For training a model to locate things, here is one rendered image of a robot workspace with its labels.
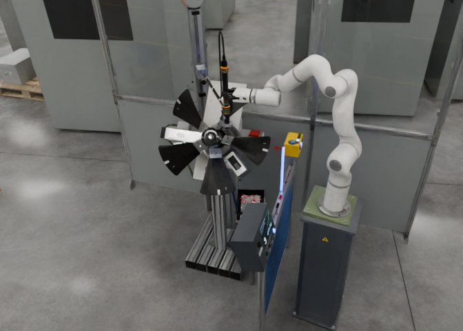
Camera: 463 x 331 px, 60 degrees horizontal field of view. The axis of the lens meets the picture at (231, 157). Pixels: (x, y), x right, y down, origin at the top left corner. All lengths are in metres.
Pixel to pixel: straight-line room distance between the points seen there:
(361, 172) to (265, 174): 0.79
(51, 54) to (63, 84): 0.35
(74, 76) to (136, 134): 1.38
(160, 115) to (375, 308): 2.25
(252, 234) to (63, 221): 2.52
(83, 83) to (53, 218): 1.60
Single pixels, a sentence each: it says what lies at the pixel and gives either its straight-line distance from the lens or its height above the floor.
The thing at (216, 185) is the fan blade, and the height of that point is 0.98.
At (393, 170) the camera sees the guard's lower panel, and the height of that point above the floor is 0.65.
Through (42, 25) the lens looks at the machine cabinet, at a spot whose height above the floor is 1.31.
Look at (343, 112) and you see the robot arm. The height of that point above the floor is 1.57.
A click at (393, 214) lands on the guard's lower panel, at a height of 0.23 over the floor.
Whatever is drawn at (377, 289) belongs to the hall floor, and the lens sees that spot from 3.28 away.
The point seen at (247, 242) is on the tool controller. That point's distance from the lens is 1.74.
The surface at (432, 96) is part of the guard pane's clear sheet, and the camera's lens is 2.99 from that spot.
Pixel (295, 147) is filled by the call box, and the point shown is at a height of 1.06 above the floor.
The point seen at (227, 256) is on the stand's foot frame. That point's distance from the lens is 3.23.
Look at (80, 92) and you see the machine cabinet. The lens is 4.94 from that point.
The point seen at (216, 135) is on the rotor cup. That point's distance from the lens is 2.44.
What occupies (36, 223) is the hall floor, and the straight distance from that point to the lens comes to 4.08.
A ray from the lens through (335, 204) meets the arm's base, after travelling 2.30.
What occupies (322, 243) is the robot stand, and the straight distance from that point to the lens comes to 2.41.
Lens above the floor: 2.52
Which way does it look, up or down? 35 degrees down
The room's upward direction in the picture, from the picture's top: 2 degrees counter-clockwise
